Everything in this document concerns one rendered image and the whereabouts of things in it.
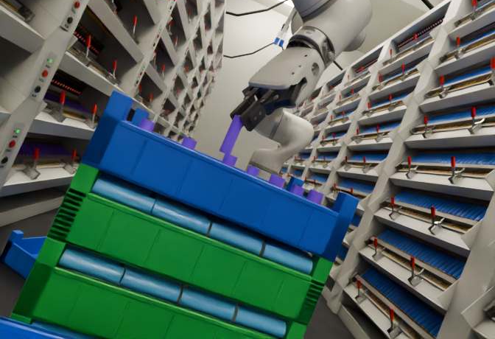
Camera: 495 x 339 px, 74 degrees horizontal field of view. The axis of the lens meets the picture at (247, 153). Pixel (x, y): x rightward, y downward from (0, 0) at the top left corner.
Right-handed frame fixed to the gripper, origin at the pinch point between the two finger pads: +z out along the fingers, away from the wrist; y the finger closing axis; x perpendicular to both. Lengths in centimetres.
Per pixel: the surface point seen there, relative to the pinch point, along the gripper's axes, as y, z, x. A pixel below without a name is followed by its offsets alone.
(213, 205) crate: -13.8, 16.2, 4.0
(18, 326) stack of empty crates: -17.0, 32.8, 12.2
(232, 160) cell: -6.6, 8.9, 0.9
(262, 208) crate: -16.4, 12.8, 0.6
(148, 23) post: 111, -37, 0
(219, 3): 223, -147, -41
